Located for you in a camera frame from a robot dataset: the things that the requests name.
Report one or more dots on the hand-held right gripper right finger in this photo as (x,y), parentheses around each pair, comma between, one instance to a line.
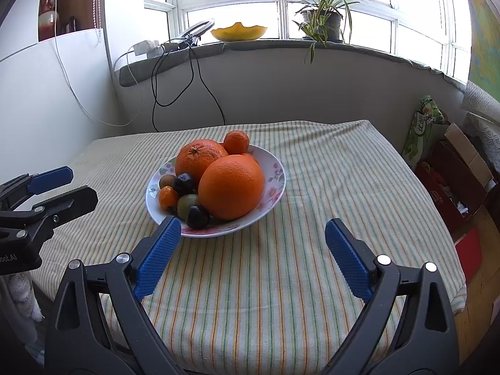
(347,261)

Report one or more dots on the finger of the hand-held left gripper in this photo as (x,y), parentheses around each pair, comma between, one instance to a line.
(74,203)
(50,179)

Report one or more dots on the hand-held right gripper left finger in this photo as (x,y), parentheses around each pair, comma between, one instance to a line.
(158,259)

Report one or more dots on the dark round fruit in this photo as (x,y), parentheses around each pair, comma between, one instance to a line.
(197,217)
(184,183)

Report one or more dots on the small tangerine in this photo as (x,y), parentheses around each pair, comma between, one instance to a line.
(168,197)

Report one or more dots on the green kiwi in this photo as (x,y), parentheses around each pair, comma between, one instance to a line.
(186,203)

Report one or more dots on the brown kiwi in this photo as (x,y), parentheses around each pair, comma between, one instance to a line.
(167,181)

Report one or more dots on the large orange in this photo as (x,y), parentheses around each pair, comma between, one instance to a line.
(232,187)
(195,156)

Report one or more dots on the floral white bowl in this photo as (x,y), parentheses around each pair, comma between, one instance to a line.
(273,183)

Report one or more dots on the white fluffy cloth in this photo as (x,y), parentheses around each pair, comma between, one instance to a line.
(23,297)

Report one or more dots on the striped tablecloth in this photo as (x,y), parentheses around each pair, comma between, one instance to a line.
(332,172)

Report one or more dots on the red box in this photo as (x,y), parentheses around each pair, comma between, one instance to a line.
(468,252)

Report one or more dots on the brown cardboard box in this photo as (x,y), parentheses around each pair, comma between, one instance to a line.
(457,172)

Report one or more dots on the green printed bag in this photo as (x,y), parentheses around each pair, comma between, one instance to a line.
(424,132)

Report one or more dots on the red white vase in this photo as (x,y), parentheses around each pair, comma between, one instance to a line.
(49,19)

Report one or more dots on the white power adapter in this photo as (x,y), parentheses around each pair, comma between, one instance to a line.
(146,48)

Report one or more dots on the black electronic device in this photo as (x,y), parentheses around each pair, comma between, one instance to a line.
(174,45)

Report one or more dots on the white patterned cloth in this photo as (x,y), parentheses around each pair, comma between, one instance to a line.
(482,109)

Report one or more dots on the grey windowsill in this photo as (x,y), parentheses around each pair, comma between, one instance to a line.
(371,52)

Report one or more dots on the grey plant pot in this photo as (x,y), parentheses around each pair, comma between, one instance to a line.
(334,25)

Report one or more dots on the yellow wavy bowl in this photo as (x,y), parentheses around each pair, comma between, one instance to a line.
(239,33)

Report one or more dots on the spider plant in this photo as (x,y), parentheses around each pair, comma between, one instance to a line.
(322,4)

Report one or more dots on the wall map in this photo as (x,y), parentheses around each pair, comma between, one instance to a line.
(484,35)

